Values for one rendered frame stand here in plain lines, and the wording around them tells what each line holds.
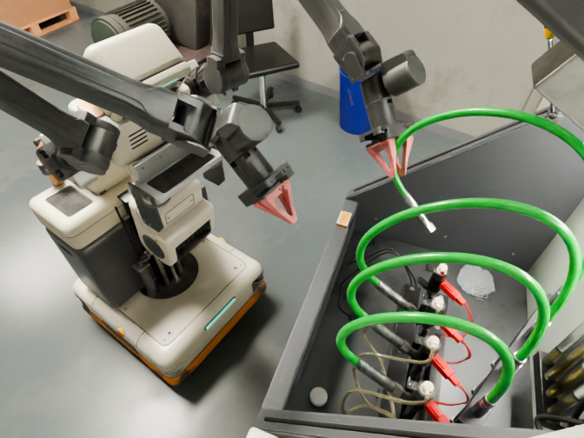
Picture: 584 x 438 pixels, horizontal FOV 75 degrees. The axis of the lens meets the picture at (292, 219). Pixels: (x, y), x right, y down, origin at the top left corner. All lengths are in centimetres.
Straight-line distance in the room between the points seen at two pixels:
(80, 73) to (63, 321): 176
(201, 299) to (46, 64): 128
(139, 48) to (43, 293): 168
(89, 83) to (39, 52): 7
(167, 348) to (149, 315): 18
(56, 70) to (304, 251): 177
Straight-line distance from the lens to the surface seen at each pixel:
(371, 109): 82
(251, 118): 60
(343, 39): 83
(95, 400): 201
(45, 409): 209
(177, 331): 169
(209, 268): 183
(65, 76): 64
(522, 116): 67
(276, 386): 83
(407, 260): 55
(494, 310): 117
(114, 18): 364
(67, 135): 87
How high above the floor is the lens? 173
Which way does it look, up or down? 46 degrees down
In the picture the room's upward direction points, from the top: straight up
